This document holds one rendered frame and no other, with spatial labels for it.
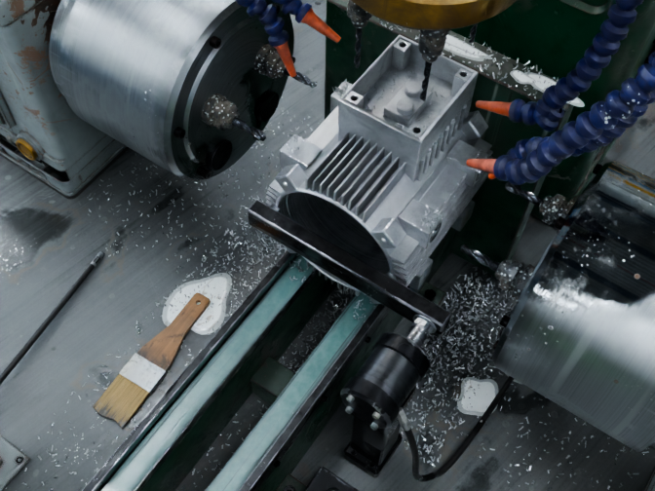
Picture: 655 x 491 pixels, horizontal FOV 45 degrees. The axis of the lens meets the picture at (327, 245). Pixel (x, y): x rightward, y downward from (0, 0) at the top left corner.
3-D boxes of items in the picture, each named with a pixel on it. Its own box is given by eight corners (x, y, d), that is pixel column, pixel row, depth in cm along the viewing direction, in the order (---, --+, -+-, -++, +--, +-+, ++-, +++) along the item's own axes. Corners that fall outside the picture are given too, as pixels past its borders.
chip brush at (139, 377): (189, 289, 110) (189, 286, 109) (219, 306, 108) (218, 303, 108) (92, 410, 100) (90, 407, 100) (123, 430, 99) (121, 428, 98)
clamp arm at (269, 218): (451, 321, 85) (261, 208, 93) (455, 308, 83) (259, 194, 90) (435, 346, 84) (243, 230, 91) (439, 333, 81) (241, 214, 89)
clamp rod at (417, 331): (417, 320, 85) (420, 311, 83) (434, 328, 84) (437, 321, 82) (377, 376, 81) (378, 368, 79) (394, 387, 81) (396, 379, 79)
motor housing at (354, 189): (356, 146, 108) (364, 41, 92) (479, 211, 103) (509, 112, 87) (267, 247, 99) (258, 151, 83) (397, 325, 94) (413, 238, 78)
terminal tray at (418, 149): (391, 79, 94) (397, 32, 88) (470, 118, 91) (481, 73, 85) (334, 143, 89) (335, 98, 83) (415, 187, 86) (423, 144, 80)
